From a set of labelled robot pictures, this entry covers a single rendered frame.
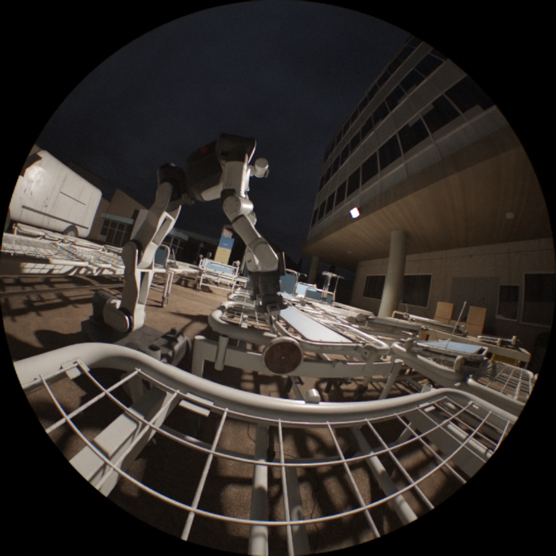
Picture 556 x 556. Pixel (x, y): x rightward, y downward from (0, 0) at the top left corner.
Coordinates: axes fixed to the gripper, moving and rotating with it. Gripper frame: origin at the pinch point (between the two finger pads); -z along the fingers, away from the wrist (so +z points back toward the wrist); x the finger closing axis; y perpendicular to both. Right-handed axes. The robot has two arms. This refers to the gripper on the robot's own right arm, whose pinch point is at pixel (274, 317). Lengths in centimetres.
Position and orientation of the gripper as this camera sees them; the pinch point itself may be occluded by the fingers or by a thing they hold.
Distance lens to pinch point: 70.3
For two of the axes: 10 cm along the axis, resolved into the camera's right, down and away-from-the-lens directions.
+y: -2.7, -0.4, 9.6
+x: 9.6, -1.2, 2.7
